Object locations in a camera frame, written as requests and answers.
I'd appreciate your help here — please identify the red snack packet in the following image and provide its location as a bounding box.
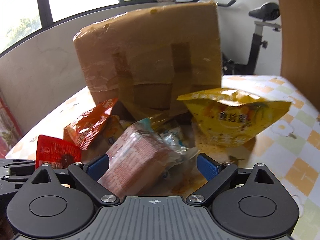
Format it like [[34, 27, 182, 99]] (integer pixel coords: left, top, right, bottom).
[[35, 135, 81, 169]]

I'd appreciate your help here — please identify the orange snack bag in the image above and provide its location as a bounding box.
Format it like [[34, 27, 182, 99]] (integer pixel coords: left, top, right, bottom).
[[63, 98, 124, 151]]

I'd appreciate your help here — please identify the pink snack packet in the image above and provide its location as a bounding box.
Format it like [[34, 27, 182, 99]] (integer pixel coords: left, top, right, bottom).
[[98, 118, 199, 198]]

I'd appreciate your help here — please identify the yellow chips bag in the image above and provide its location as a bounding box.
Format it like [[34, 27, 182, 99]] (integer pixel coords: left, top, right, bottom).
[[177, 88, 291, 147]]

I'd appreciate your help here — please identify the red patterned box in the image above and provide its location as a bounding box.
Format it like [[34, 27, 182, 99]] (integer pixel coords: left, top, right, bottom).
[[0, 94, 22, 158]]

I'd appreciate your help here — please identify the floral checkered tablecloth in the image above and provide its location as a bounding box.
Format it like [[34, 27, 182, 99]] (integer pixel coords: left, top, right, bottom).
[[5, 75, 319, 239]]

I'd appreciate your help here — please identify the brown cardboard box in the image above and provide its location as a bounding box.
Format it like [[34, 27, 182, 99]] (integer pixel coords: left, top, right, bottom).
[[73, 2, 222, 120]]

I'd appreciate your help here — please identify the black exercise bike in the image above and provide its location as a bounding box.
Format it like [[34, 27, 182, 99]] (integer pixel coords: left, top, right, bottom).
[[162, 0, 282, 75]]

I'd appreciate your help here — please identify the wooden door panel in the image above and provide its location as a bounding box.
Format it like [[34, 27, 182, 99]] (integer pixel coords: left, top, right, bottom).
[[279, 0, 320, 109]]

